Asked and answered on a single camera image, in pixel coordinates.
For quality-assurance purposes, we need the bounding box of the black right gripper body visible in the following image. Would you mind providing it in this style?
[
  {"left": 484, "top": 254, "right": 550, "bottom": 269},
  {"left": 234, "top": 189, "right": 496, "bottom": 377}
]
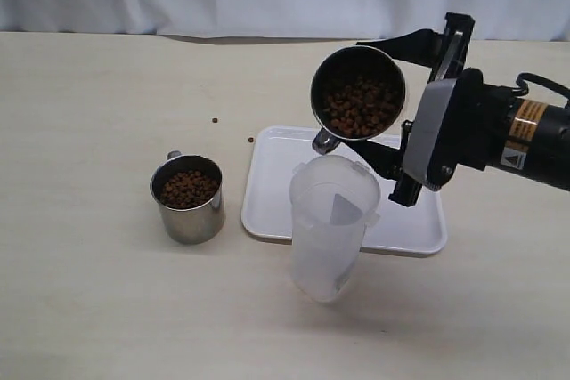
[{"left": 389, "top": 12, "right": 509, "bottom": 207}]

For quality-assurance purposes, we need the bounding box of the steel mug with kibble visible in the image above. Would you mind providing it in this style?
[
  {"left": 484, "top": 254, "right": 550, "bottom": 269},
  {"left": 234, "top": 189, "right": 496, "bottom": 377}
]
[
  {"left": 150, "top": 150, "right": 225, "bottom": 245},
  {"left": 310, "top": 45, "right": 407, "bottom": 155}
]

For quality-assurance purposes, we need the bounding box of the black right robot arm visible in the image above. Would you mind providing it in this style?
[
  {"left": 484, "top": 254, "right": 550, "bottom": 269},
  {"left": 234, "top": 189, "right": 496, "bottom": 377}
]
[{"left": 349, "top": 12, "right": 569, "bottom": 207}]

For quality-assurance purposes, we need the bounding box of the translucent plastic container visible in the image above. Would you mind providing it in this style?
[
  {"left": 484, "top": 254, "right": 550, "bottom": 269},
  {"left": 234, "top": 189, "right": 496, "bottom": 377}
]
[{"left": 289, "top": 155, "right": 381, "bottom": 303}]

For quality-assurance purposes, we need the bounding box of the white plastic tray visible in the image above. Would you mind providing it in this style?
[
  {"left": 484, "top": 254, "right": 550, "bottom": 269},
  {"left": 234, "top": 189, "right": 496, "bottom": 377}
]
[{"left": 240, "top": 125, "right": 448, "bottom": 258}]

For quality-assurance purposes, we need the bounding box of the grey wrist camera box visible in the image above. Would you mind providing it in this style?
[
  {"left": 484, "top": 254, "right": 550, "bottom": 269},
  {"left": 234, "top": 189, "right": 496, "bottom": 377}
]
[{"left": 402, "top": 78, "right": 456, "bottom": 191}]

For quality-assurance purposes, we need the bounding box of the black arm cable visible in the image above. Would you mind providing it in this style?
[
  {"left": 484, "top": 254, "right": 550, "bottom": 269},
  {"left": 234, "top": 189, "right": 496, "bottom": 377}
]
[{"left": 514, "top": 71, "right": 570, "bottom": 101}]

